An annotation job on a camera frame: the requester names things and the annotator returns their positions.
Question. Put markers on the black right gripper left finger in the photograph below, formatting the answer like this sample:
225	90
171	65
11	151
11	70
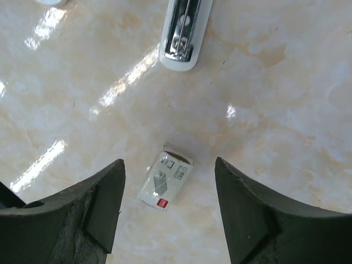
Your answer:
75	225

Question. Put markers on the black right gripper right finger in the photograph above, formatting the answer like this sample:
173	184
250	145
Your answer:
264	226

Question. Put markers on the small white red packet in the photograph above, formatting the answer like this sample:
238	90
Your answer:
165	178

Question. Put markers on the white staple box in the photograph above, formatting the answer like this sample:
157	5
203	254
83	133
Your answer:
183	33

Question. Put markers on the light blue stapler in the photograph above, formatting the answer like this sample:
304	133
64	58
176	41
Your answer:
52	2

